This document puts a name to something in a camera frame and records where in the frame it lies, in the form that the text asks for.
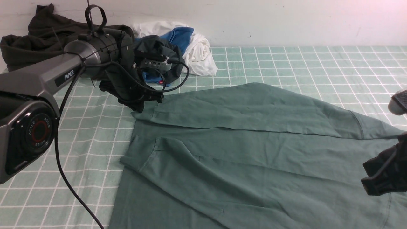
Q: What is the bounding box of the blue garment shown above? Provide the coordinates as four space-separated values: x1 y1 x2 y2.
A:
143 27 194 84

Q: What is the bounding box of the green long-sleeve top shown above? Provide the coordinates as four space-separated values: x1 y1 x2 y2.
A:
108 83 406 229

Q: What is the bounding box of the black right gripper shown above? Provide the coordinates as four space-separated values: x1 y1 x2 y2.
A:
361 133 407 196

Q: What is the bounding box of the dark olive crumpled garment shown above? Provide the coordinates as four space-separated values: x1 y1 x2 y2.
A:
0 4 135 80

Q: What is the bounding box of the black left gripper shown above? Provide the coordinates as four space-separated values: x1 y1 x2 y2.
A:
99 30 164 113

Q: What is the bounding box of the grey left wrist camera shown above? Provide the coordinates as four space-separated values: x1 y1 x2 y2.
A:
139 56 172 71

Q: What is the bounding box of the white crumpled garment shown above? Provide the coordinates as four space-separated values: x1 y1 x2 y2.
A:
132 21 218 76

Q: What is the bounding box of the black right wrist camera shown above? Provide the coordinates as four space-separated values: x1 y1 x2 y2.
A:
388 88 407 116

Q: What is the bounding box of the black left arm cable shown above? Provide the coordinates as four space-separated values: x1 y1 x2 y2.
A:
53 4 190 229

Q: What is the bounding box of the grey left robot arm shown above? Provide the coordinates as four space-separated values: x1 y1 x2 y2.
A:
0 29 164 184

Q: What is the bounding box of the green checked tablecloth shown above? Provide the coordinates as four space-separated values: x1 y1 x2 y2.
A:
0 46 406 229

